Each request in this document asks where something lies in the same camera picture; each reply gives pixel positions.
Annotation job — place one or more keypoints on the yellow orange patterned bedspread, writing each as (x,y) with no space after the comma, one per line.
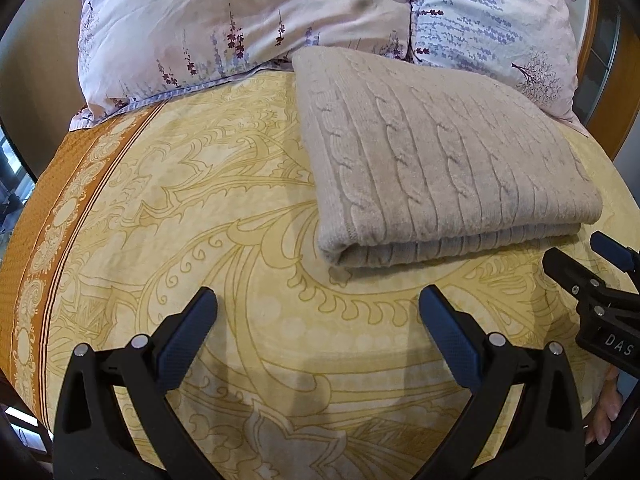
(309,372)

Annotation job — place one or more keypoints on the person's right hand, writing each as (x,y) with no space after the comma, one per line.
(599,420)

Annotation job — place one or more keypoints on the beige cable knit sweater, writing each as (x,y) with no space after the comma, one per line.
(413,163)

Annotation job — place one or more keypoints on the wooden headboard shelf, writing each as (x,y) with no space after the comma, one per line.
(607,98)

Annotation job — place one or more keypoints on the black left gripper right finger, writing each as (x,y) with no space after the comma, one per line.
(523,418)

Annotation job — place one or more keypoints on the floral pillow blue side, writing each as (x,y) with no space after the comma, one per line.
(528,45)

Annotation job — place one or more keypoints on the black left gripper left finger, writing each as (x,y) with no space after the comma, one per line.
(91,437)

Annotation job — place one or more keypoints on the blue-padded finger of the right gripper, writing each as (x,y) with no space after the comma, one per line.
(623,257)

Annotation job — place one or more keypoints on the floral pink pillow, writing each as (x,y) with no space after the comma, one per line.
(134,53)

